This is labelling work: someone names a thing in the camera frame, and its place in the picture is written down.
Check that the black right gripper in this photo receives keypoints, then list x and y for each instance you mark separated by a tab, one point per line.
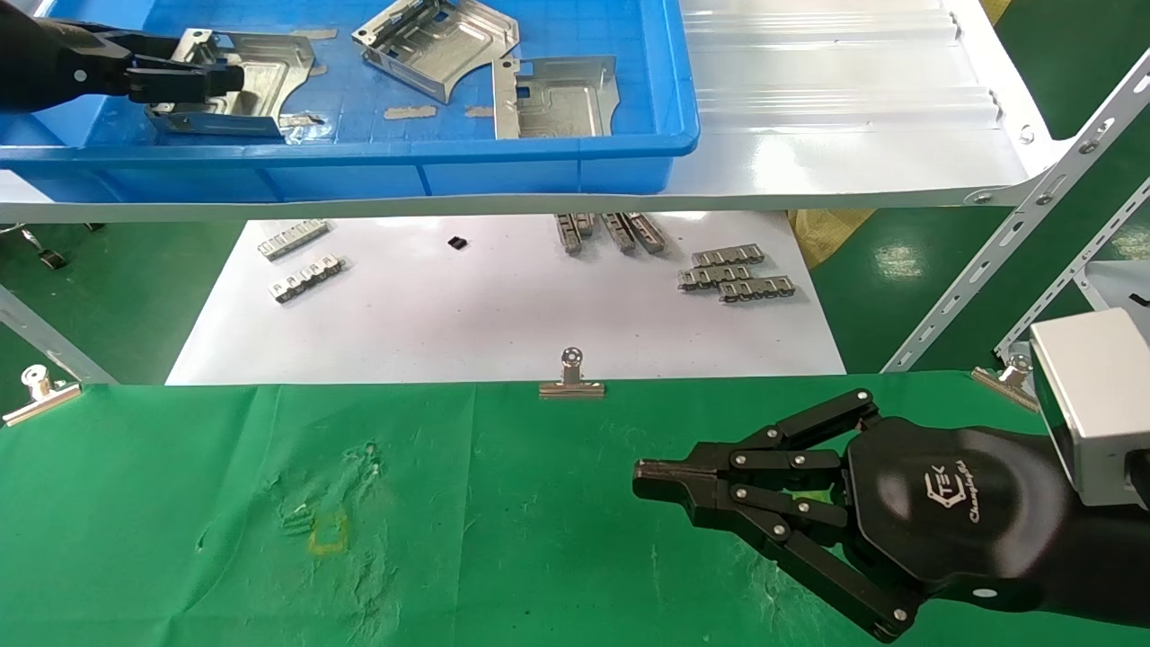
952	503

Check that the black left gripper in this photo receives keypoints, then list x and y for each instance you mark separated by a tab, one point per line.
45	63

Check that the sheet metal bracket part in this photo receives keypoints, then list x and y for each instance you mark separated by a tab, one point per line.
561	103
269	76
440	45

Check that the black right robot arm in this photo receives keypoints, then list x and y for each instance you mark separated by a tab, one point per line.
1110	562

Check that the crumpled shiny tape strip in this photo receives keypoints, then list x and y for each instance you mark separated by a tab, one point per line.
305	126

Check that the small notched metal strip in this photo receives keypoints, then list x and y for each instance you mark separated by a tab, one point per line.
756	288
714	277
568	234
728	256
308	279
647	232
586	223
294	240
618	232

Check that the dark metal foot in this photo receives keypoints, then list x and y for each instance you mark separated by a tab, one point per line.
47	256

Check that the blue plastic tray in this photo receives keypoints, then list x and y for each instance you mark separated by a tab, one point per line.
377	166

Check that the silver binder clip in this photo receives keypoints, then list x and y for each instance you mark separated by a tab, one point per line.
571	388
40	400
1004	385

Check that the yellow woven bag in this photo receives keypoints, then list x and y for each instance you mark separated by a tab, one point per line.
827	234

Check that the grey rack beam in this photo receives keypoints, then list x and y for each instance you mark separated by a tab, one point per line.
54	341

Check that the green cloth mat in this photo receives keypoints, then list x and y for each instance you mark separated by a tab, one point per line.
449	521

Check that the white board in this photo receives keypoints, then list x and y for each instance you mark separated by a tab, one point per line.
503	314

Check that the white slotted rack beam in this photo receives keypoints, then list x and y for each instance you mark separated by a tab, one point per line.
1069	279
1015	225

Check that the white metal shelf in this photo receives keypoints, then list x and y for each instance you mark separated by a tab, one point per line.
809	144

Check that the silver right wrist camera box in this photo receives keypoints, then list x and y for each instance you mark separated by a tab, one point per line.
1096	404

